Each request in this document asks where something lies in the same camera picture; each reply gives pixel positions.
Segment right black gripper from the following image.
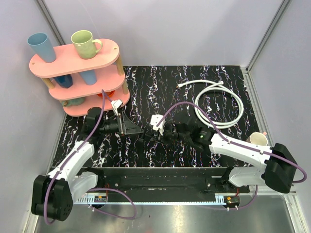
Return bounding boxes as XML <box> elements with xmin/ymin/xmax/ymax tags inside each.
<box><xmin>151</xmin><ymin>122</ymin><xmax>190</xmax><ymax>145</ymax></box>

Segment white hose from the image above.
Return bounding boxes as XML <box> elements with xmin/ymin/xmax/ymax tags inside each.
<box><xmin>175</xmin><ymin>80</ymin><xmax>244</xmax><ymax>129</ymax></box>

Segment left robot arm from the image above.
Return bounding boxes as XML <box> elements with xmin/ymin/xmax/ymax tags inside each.
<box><xmin>31</xmin><ymin>107</ymin><xmax>143</xmax><ymax>225</ymax></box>

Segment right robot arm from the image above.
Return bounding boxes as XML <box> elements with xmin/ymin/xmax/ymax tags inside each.
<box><xmin>139</xmin><ymin>123</ymin><xmax>297</xmax><ymax>194</ymax></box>

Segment orange bowl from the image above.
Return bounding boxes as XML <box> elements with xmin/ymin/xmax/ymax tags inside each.
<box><xmin>97</xmin><ymin>91</ymin><xmax>115</xmax><ymax>98</ymax></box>

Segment teal mug bottom shelf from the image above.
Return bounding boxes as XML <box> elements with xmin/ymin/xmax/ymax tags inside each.
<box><xmin>61</xmin><ymin>97</ymin><xmax>86</xmax><ymax>107</ymax></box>

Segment light blue cup middle shelf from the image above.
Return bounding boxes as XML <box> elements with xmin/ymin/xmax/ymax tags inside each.
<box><xmin>79</xmin><ymin>70</ymin><xmax>97</xmax><ymax>85</ymax></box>

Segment pink three-tier shelf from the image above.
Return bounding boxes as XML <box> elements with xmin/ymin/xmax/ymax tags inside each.
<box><xmin>29</xmin><ymin>39</ymin><xmax>130</xmax><ymax>117</ymax></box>

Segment dark blue cup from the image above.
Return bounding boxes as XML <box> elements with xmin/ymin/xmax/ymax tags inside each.
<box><xmin>53</xmin><ymin>74</ymin><xmax>73</xmax><ymax>88</ymax></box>

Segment black marbled mat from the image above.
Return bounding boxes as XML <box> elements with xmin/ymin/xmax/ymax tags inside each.
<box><xmin>52</xmin><ymin>65</ymin><xmax>271</xmax><ymax>168</ymax></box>

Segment green mug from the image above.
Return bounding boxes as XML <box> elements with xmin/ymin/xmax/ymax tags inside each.
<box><xmin>71</xmin><ymin>30</ymin><xmax>103</xmax><ymax>60</ymax></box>

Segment pink beige cup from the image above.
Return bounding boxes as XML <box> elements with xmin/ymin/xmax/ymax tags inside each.
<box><xmin>246</xmin><ymin>132</ymin><xmax>268</xmax><ymax>146</ymax></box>

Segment light blue tall cup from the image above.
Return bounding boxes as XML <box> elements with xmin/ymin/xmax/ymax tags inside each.
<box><xmin>27</xmin><ymin>33</ymin><xmax>56</xmax><ymax>63</ymax></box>

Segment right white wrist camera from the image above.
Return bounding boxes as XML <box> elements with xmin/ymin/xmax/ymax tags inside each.
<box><xmin>150</xmin><ymin>115</ymin><xmax>165</xmax><ymax>133</ymax></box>

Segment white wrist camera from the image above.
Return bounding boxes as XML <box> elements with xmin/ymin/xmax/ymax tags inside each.
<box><xmin>111</xmin><ymin>100</ymin><xmax>123</xmax><ymax>116</ymax></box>
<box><xmin>150</xmin><ymin>115</ymin><xmax>165</xmax><ymax>133</ymax></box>

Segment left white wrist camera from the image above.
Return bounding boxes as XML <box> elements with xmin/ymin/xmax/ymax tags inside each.
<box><xmin>111</xmin><ymin>100</ymin><xmax>123</xmax><ymax>116</ymax></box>

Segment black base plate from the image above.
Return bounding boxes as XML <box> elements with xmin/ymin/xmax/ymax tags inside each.
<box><xmin>81</xmin><ymin>167</ymin><xmax>250</xmax><ymax>204</ymax></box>

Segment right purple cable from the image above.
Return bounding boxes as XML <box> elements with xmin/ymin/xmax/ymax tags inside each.
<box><xmin>156</xmin><ymin>101</ymin><xmax>307</xmax><ymax>211</ymax></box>

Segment purple cable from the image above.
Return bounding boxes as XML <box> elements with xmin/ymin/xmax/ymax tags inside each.
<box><xmin>156</xmin><ymin>101</ymin><xmax>307</xmax><ymax>211</ymax></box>
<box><xmin>43</xmin><ymin>89</ymin><xmax>137</xmax><ymax>225</ymax></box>

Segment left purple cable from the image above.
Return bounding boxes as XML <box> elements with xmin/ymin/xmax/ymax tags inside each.
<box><xmin>43</xmin><ymin>89</ymin><xmax>137</xmax><ymax>225</ymax></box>

